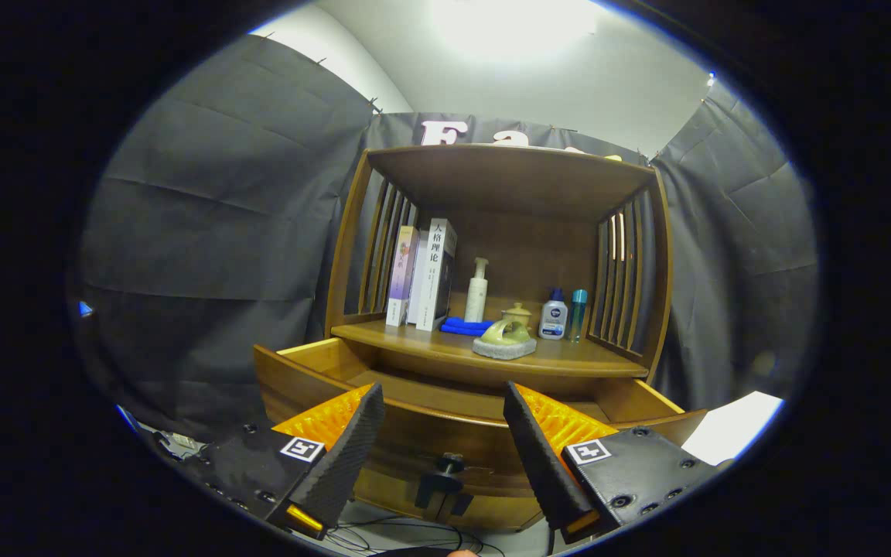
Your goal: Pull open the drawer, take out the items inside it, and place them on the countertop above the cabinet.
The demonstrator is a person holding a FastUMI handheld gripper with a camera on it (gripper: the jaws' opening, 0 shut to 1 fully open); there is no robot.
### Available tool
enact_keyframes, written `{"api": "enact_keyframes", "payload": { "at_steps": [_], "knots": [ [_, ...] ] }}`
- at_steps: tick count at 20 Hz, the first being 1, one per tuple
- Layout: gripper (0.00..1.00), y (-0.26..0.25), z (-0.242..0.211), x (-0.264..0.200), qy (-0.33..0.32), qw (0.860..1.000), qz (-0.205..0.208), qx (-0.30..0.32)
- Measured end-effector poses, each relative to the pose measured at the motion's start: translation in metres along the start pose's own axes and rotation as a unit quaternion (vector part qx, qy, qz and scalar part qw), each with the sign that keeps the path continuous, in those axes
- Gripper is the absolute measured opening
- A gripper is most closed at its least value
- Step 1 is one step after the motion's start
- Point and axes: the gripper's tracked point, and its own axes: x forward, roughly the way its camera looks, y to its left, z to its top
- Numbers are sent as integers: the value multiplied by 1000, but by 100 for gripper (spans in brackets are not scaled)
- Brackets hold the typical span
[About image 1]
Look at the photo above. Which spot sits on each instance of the purple book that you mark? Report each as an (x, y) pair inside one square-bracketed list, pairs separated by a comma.
[(401, 271)]

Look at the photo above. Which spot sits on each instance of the ceiling light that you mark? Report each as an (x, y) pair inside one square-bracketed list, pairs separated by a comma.
[(515, 27)]

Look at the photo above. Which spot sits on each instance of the yellow lidded teacup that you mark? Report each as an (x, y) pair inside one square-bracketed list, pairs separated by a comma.
[(517, 311)]

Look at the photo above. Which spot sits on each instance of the folded blue cloth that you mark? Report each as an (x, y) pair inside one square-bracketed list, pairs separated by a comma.
[(457, 325)]

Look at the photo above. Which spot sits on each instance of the black drawer knob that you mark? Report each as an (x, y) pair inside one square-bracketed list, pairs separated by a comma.
[(450, 464)]

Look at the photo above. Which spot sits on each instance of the white pump bottle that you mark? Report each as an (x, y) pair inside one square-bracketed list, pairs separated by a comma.
[(476, 298)]

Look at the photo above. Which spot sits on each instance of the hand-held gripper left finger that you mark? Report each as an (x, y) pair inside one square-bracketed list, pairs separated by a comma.
[(349, 456)]

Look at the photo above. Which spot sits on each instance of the thick white book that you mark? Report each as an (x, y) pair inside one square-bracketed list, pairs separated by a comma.
[(434, 271)]

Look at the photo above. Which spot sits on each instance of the teal bottle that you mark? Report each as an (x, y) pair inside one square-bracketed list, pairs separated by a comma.
[(578, 313)]

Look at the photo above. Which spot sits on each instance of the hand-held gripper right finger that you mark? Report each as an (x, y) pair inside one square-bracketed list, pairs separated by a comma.
[(542, 464)]

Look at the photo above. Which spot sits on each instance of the green scrub brush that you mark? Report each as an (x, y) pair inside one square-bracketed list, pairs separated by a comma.
[(503, 336)]

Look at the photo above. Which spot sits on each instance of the brown wooden cabinet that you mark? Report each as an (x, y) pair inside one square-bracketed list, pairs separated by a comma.
[(523, 255)]

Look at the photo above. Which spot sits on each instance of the white bottle with blue cap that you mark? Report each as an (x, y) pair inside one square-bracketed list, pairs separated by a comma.
[(553, 319)]

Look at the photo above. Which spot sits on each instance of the wooden countertop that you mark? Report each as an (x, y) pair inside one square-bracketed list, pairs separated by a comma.
[(569, 357)]

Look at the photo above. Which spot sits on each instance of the wooden drawer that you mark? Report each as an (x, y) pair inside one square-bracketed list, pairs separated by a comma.
[(430, 441)]

